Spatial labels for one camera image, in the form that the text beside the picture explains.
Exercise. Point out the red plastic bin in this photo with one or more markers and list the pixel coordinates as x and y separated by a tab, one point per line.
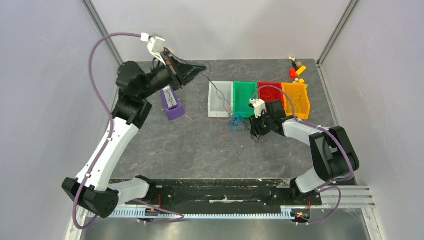
269	94

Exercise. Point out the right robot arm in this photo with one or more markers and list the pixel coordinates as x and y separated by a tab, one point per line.
333	155

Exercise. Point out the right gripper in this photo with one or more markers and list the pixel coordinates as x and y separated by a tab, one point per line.
261	122

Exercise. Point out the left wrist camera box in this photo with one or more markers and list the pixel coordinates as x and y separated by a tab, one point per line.
155	46

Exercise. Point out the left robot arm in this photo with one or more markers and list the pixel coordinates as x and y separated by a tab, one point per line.
91	188

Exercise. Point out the white comb cable duct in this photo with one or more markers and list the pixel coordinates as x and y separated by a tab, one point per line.
138	212

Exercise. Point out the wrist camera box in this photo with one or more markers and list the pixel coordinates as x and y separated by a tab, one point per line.
155	46
258	105

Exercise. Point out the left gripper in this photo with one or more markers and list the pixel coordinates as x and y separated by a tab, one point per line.
182	72

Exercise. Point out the yellow plastic bin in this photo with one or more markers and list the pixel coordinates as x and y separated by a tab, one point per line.
298	94

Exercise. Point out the red toy block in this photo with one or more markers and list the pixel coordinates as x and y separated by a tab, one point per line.
293	73

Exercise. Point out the purple metronome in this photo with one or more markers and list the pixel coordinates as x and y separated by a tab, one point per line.
171	103

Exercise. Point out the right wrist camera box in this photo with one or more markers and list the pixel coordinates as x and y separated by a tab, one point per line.
258	105

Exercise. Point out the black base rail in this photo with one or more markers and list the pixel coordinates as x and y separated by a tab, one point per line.
226	196

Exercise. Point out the green plastic bin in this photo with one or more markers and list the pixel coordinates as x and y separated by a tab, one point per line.
242	93

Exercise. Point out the white plastic bin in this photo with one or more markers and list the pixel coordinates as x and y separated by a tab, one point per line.
220	99

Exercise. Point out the yellow toy block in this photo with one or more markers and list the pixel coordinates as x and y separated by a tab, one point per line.
301	70

